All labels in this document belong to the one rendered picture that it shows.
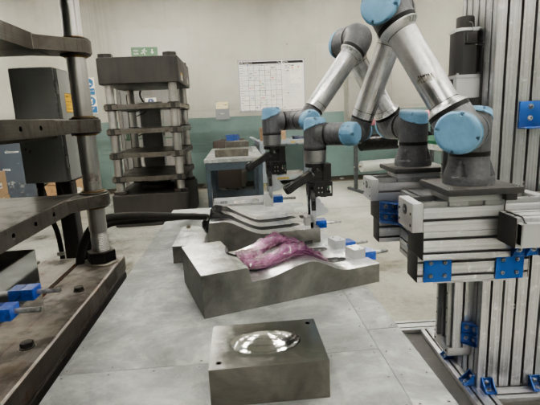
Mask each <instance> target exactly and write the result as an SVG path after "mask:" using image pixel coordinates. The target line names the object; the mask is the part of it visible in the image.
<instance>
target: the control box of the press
mask: <svg viewBox="0 0 540 405"><path fill-rule="evenodd" d="M8 74H9V79H10V89H11V94H12V99H13V104H14V114H15V119H16V120H34V119H69V118H72V117H73V116H74V115H73V108H72V97H71V91H70V85H69V79H68V71H64V70H61V69H58V68H55V67H19V68H8ZM19 144H20V149H21V154H22V163H23V169H24V174H25V179H26V184H32V183H36V187H37V188H38V195H39V196H44V192H43V188H44V184H49V182H55V187H56V192H57V195H62V194H75V193H77V186H76V180H78V179H80V178H82V174H81V168H80V157H79V150H78V145H77V138H76V136H74V135H71V134H68V135H60V136H57V138H56V139H49V140H41V141H28V142H21V143H19ZM61 225H62V231H63V241H64V246H65V250H64V248H63V241H62V237H61V234H60V231H59V228H58V225H57V223H53V224H52V227H53V230H54V232H55V237H56V239H57V244H58V248H59V251H58V252H57V256H60V259H66V258H65V254H66V257H67V259H71V258H76V254H77V250H78V247H79V243H80V239H81V237H82V235H83V228H82V222H81V216H80V211H79V212H76V213H72V214H70V215H68V216H66V217H64V218H62V219H61Z"/></svg>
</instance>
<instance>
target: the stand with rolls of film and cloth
mask: <svg viewBox="0 0 540 405"><path fill-rule="evenodd" d="M430 135H434V130H433V128H432V127H431V132H430V131H428V136H430ZM358 148H359V150H360V151H367V150H378V149H398V148H399V146H398V141H397V140H396V139H386V138H384V137H381V136H380V135H378V134H371V136H370V138H369V139H367V140H365V141H363V142H359V143H358V144H357V145H354V187H351V186H348V187H347V189H348V190H352V191H355V192H358V193H360V194H363V190H359V189H358V168H359V170H360V171H361V172H367V171H376V170H384V169H382V168H380V167H379V164H380V163H394V162H395V159H394V158H389V159H378V160H369V161H360V162H359V164H358ZM430 155H431V158H432V162H434V150H433V149H430Z"/></svg>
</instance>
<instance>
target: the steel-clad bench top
mask: <svg viewBox="0 0 540 405"><path fill-rule="evenodd" d="M234 208H236V209H238V210H241V211H243V212H245V213H248V214H250V215H254V216H266V215H279V214H286V213H293V212H306V211H308V209H307V207H306V206H305V205H304V203H302V202H291V203H277V204H273V207H266V206H265V205H251V206H237V207H234ZM202 221H203V220H191V219H185V220H176V221H168V222H165V223H164V224H163V225H162V227H161V229H160V230H159V232H158V233H157V234H156V235H155V237H154V238H153V240H152V242H151V243H150V245H149V246H148V247H147V248H146V250H145V252H144V253H143V255H142V256H141V258H140V259H139V260H138V262H137V263H136V265H135V266H134V267H133V269H132V271H131V272H130V274H129V275H128V276H127V277H126V279H125V281H124V282H123V284H122V285H121V287H119V289H118V290H117V292H116V294H115V295H114V297H113V298H112V300H111V301H110V302H109V303H108V305H107V307H106V308H105V309H104V311H103V313H102V314H101V315H100V317H99V318H98V319H97V321H96V323H95V324H94V326H93V327H92V328H91V329H90V331H89V332H88V334H87V336H86V337H85V339H84V340H83V341H82V342H81V344H80V346H79V347H78V349H77V350H76V352H75V353H74V354H73V355H72V357H71V359H70V360H69V361H68V363H67V365H66V366H65V367H64V369H63V370H62V371H61V373H60V374H59V376H58V378H57V379H56V380H55V381H54V383H53V384H52V386H51V388H50V389H49V391H48V392H47V393H46V394H45V396H44V397H43V399H42V401H41V402H40V403H39V405H211V394H210V384H209V374H208V368H209V361H210V353H211V340H212V333H213V327H214V326H220V325H240V324H251V323H261V322H271V321H291V320H302V319H312V318H313V319H314V321H315V323H316V326H317V329H318V331H319V334H320V336H321V340H322V342H323V344H324V347H325V350H326V353H327V354H328V357H329V372H330V397H329V398H320V399H303V400H294V401H285V402H276V403H259V404H249V405H459V404H458V403H457V402H456V400H455V399H454V398H453V397H452V396H451V394H450V393H449V392H448V390H447V389H446V388H445V386H444V385H443V383H442V382H441V381H440V380H439V379H438V378H437V376H436V375H435V373H434V372H433V371H432V369H431V368H430V367H429V365H428V364H427V363H426V362H425V361H424V360H423V358H422V357H421V355H420V354H419V352H418V351H417V350H416V349H415V347H414V346H413V345H412V344H411V343H410V341H409V340H408V339H407V337H406V336H405V334H404V333H403V332H402V330H401V329H400V328H399V327H398V326H397V324H396V323H395V322H394V320H393V319H392V318H391V316H390V315H389V314H388V312H387V311H386V310H385V309H384V308H383V306H382V305H381V304H380V302H379V301H378V299H377V298H376V297H375V295H374V294H373V293H372V292H371V291H370V289H369V288H368V287H367V286H366V284H364V285H361V286H357V287H353V288H346V289H342V290H338V291H334V292H328V293H323V294H319V295H316V296H311V297H305V298H301V299H296V300H293V301H286V302H282V303H278V304H274V305H267V306H263V307H259V308H255V309H249V310H244V311H240V312H237V313H229V314H226V315H222V316H217V317H211V318H207V319H204V317H203V315H202V314H201V312H200V310H199V308H198V306H197V304H196V303H195V301H194V298H193V297H192V295H191V293H190V291H189V289H188V288H187V286H186V283H185V280H184V271H183V263H176V264H174V258H173V250H172V246H173V244H174V241H175V240H176V238H177V236H178V233H179V232H180V230H181V228H182V227H186V226H188V225H190V226H191V227H192V226H202Z"/></svg>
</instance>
